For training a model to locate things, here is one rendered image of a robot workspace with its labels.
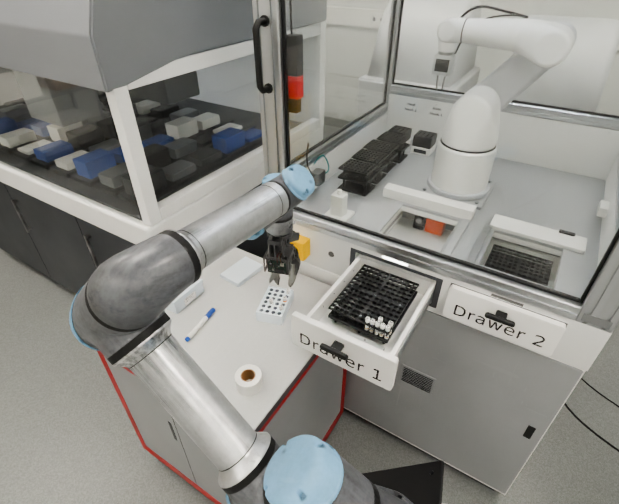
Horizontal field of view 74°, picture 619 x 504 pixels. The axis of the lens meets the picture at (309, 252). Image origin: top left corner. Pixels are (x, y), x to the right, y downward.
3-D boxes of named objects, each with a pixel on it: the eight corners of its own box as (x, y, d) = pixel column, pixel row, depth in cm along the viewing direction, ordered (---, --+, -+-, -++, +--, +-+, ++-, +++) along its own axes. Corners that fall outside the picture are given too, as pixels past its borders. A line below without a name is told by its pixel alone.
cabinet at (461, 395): (504, 507, 153) (592, 374, 105) (279, 382, 197) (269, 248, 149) (541, 340, 218) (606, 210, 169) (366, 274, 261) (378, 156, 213)
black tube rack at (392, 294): (386, 350, 107) (388, 333, 103) (327, 323, 115) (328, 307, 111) (416, 300, 122) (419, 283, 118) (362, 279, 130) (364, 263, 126)
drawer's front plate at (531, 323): (550, 357, 107) (566, 328, 101) (441, 314, 120) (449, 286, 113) (551, 352, 108) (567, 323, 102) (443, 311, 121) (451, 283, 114)
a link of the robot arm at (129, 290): (88, 252, 51) (297, 149, 87) (69, 282, 59) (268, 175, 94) (145, 325, 52) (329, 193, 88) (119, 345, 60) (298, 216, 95)
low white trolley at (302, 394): (266, 556, 141) (245, 441, 95) (144, 460, 167) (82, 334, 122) (345, 422, 180) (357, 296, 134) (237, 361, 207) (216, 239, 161)
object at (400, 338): (388, 379, 100) (391, 363, 96) (300, 337, 111) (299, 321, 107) (439, 287, 127) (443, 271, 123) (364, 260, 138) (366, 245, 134)
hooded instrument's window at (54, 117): (145, 226, 142) (106, 91, 114) (-81, 129, 218) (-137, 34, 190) (316, 126, 219) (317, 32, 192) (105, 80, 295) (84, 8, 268)
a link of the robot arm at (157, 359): (300, 550, 65) (66, 284, 59) (251, 541, 75) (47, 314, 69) (334, 482, 73) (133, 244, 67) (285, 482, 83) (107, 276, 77)
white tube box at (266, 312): (282, 325, 124) (282, 316, 122) (256, 320, 126) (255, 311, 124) (293, 298, 134) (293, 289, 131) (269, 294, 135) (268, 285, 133)
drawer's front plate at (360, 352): (390, 391, 99) (396, 363, 92) (291, 342, 111) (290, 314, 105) (393, 386, 100) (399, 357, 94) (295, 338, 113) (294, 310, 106)
